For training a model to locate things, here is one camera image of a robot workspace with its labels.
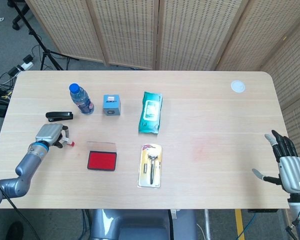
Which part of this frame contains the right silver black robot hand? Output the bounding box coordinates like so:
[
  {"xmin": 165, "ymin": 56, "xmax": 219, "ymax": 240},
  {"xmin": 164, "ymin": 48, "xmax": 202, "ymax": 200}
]
[{"xmin": 251, "ymin": 129, "xmax": 300, "ymax": 195}]

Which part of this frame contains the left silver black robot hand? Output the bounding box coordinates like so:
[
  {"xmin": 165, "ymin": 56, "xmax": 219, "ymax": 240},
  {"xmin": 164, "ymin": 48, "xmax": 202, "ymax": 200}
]
[{"xmin": 34, "ymin": 123, "xmax": 71, "ymax": 149}]

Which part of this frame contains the small red white stamp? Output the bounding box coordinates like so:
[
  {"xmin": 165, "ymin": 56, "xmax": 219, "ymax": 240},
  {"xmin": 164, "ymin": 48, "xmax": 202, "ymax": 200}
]
[{"xmin": 62, "ymin": 136, "xmax": 76, "ymax": 147}]

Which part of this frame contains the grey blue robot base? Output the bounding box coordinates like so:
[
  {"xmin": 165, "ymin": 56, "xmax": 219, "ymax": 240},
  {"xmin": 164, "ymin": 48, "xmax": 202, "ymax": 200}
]
[{"xmin": 89, "ymin": 208, "xmax": 198, "ymax": 240}]

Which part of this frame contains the black stapler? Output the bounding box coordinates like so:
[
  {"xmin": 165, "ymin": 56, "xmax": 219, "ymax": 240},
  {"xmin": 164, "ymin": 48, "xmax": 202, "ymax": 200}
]
[{"xmin": 45, "ymin": 111, "xmax": 74, "ymax": 123}]

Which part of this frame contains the water bottle blue cap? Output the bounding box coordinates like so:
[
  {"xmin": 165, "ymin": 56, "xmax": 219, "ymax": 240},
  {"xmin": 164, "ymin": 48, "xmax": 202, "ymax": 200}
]
[{"xmin": 68, "ymin": 83, "xmax": 95, "ymax": 115}]

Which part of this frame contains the red ink pad clear lid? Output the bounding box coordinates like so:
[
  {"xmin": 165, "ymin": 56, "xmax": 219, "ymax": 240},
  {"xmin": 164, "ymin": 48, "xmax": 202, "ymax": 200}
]
[{"xmin": 86, "ymin": 141, "xmax": 118, "ymax": 172}]

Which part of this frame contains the small blue cardboard box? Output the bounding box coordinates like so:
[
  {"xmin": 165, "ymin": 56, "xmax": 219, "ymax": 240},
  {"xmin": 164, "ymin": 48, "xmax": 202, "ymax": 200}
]
[{"xmin": 102, "ymin": 93, "xmax": 122, "ymax": 117}]

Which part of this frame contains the white power strip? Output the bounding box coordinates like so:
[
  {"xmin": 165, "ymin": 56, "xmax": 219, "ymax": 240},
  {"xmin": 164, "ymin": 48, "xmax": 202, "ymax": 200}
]
[{"xmin": 7, "ymin": 55, "xmax": 35, "ymax": 77}]

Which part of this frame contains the black tripod stand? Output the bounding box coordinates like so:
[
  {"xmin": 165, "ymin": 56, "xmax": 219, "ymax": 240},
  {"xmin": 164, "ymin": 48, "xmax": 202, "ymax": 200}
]
[{"xmin": 7, "ymin": 0, "xmax": 72, "ymax": 71}]

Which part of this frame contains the wooden rattan screen panel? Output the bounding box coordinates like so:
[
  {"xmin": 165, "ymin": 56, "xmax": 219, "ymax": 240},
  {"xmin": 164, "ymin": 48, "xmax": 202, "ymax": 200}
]
[
  {"xmin": 86, "ymin": 0, "xmax": 161, "ymax": 71},
  {"xmin": 156, "ymin": 0, "xmax": 250, "ymax": 72},
  {"xmin": 258, "ymin": 17, "xmax": 300, "ymax": 158},
  {"xmin": 24, "ymin": 0, "xmax": 108, "ymax": 67},
  {"xmin": 214, "ymin": 0, "xmax": 300, "ymax": 72}
]

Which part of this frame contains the metal table leg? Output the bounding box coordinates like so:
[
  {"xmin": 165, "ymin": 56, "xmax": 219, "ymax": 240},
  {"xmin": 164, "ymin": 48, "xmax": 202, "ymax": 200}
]
[{"xmin": 204, "ymin": 209, "xmax": 212, "ymax": 240}]

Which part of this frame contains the green wet wipes pack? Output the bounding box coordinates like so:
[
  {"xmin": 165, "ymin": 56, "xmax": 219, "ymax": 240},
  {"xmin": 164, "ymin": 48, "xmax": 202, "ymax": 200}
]
[{"xmin": 138, "ymin": 91, "xmax": 164, "ymax": 136}]

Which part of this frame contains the white round disc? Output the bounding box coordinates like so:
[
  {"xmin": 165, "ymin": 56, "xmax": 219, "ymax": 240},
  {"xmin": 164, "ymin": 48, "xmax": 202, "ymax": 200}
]
[{"xmin": 230, "ymin": 79, "xmax": 247, "ymax": 95}]

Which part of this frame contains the black shoe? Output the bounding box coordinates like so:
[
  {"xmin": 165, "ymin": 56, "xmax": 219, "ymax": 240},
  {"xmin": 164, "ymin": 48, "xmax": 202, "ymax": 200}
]
[{"xmin": 4, "ymin": 221, "xmax": 25, "ymax": 240}]

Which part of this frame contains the razor in blister pack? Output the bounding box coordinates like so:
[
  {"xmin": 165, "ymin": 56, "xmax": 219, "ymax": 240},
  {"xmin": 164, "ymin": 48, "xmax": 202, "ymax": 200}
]
[{"xmin": 137, "ymin": 143, "xmax": 163, "ymax": 188}]

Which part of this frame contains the black office chair base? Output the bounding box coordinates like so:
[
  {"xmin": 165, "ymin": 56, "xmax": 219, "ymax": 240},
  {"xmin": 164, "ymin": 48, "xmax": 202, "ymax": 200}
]
[{"xmin": 11, "ymin": 0, "xmax": 31, "ymax": 31}]

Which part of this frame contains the blue cable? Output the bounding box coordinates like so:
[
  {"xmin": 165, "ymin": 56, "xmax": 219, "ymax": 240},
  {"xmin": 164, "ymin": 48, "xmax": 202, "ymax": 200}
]
[{"xmin": 248, "ymin": 212, "xmax": 262, "ymax": 240}]

